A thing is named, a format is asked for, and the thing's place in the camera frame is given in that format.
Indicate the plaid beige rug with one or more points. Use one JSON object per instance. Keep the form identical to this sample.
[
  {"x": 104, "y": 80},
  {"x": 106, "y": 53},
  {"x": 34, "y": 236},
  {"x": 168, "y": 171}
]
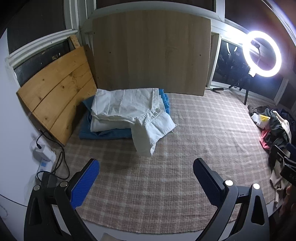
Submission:
[{"x": 150, "y": 176}]

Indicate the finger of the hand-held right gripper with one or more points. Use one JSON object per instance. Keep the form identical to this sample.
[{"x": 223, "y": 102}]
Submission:
[{"x": 278, "y": 154}]

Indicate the person's right hand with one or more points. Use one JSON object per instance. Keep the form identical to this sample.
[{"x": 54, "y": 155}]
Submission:
[{"x": 288, "y": 197}]

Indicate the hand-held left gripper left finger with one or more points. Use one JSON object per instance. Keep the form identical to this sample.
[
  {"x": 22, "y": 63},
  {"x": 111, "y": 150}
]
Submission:
[{"x": 85, "y": 183}]

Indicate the large light wood panel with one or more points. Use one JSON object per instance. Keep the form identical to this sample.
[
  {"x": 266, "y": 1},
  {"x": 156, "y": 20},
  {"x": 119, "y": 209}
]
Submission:
[{"x": 150, "y": 53}]

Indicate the white folded clothes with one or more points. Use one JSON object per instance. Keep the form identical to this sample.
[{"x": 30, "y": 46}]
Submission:
[{"x": 122, "y": 104}]

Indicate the pile of mixed clothes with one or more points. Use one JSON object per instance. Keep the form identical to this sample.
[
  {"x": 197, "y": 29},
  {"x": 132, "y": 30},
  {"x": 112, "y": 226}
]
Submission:
[{"x": 275, "y": 125}]

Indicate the blue folded cloth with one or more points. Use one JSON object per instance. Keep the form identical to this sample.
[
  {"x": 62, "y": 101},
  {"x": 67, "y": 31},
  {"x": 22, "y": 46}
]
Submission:
[{"x": 106, "y": 134}]

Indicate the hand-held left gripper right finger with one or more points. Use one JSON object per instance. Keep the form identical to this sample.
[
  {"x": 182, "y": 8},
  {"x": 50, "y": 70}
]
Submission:
[{"x": 208, "y": 183}]

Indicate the white window frame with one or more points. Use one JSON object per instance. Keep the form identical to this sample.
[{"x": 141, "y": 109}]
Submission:
[{"x": 39, "y": 44}]

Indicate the white power strip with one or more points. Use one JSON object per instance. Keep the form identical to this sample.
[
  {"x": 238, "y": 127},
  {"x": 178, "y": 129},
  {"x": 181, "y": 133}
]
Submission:
[{"x": 44, "y": 155}]

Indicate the pine plank board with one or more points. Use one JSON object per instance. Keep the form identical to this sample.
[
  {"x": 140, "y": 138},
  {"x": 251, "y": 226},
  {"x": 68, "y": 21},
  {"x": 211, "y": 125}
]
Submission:
[{"x": 57, "y": 92}]

